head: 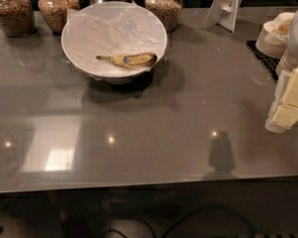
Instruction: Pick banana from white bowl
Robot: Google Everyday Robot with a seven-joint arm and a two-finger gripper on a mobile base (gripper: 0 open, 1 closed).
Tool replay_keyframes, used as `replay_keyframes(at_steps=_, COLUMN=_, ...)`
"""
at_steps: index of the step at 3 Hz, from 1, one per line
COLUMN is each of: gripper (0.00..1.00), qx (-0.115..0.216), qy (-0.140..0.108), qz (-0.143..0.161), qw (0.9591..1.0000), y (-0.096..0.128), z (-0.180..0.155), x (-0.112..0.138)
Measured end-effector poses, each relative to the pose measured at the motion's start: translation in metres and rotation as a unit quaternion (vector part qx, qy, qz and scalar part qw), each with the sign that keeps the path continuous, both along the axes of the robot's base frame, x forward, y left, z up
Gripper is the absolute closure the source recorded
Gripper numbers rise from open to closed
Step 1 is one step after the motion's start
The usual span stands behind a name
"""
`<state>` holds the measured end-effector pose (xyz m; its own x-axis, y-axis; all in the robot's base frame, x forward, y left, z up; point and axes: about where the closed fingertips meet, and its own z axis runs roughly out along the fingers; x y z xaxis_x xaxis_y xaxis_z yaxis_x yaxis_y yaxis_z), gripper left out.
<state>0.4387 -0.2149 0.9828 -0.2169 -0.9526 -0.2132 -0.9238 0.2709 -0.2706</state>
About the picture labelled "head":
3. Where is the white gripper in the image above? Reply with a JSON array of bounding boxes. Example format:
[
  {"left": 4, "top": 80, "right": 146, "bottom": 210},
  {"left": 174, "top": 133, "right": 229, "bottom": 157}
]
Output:
[{"left": 265, "top": 67, "right": 298, "bottom": 134}]

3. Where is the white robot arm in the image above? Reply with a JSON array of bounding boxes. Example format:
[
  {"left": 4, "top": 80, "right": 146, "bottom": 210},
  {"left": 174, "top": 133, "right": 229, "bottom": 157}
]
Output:
[{"left": 265, "top": 10, "right": 298, "bottom": 133}]

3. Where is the white ceramic bowl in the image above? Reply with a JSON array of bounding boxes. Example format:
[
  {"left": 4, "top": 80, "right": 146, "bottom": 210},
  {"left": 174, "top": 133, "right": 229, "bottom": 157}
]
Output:
[{"left": 60, "top": 1, "right": 168, "bottom": 85}]

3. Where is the black mesh mat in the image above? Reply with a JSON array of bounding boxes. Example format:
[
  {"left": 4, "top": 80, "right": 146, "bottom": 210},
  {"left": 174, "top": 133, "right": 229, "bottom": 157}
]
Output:
[{"left": 246, "top": 41, "right": 279, "bottom": 81}]

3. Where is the stack of paper bowls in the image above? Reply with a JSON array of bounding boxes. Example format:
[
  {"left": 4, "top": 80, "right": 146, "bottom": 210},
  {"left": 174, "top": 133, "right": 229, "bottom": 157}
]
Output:
[{"left": 255, "top": 12, "right": 294, "bottom": 60}]

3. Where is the white folded card stand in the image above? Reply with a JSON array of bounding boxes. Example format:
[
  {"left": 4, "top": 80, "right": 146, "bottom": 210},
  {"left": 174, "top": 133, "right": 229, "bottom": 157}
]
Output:
[{"left": 203, "top": 0, "right": 243, "bottom": 33}]

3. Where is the grain glass jar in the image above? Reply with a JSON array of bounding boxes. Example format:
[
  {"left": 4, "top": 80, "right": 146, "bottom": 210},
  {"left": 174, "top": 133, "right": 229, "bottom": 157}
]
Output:
[
  {"left": 38, "top": 0, "right": 80, "bottom": 34},
  {"left": 144, "top": 0, "right": 183, "bottom": 33}
]

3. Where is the white paper liner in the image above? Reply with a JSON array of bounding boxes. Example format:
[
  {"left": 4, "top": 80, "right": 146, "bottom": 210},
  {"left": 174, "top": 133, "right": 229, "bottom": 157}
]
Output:
[{"left": 65, "top": 1, "right": 165, "bottom": 74}]

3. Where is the far left grain jar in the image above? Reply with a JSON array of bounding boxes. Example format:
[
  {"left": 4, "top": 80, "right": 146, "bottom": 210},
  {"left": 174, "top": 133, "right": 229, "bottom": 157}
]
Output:
[{"left": 0, "top": 0, "right": 35, "bottom": 37}]

